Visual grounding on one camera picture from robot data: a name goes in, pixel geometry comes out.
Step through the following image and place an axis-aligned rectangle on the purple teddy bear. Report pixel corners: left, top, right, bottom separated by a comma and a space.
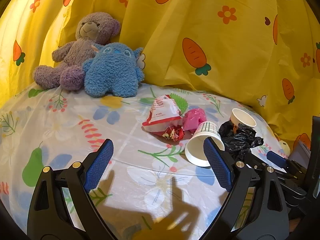
33, 12, 122, 92

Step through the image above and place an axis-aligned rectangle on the blue plush toy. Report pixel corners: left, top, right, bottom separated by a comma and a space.
82, 42, 145, 98

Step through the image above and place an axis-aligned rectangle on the small yellow toy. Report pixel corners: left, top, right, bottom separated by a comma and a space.
279, 140, 291, 155

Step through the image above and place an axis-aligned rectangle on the black plastic bag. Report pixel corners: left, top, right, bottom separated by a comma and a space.
218, 120, 264, 161

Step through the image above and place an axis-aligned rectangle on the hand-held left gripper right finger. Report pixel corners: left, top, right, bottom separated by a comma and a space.
200, 137, 290, 240

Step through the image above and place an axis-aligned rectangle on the floral plastic tablecloth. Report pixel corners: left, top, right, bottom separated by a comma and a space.
0, 81, 288, 240

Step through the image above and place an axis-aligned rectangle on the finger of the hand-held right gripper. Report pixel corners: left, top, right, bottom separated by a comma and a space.
246, 151, 310, 180

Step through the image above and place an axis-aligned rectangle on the grey plastic bin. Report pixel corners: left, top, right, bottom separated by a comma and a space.
291, 134, 313, 159

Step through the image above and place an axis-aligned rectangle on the green foam net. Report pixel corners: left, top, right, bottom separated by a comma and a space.
170, 93, 189, 115

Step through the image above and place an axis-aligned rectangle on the red candy wrapper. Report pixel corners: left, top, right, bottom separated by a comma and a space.
162, 125, 185, 140

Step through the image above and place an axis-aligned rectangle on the yellow carrot print curtain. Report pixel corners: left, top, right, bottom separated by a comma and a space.
0, 0, 320, 144

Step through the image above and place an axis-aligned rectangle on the red white snack bag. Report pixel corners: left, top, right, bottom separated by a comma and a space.
142, 94, 182, 133

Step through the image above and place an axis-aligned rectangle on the green checked paper cup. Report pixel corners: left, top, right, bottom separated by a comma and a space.
184, 121, 225, 167

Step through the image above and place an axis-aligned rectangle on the orange print paper cup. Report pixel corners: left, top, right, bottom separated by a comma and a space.
230, 108, 257, 131

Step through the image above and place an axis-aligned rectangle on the pink plastic bag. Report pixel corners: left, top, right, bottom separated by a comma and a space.
182, 108, 208, 132

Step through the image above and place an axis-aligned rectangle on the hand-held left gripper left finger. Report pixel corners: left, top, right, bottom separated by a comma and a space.
27, 139, 115, 240

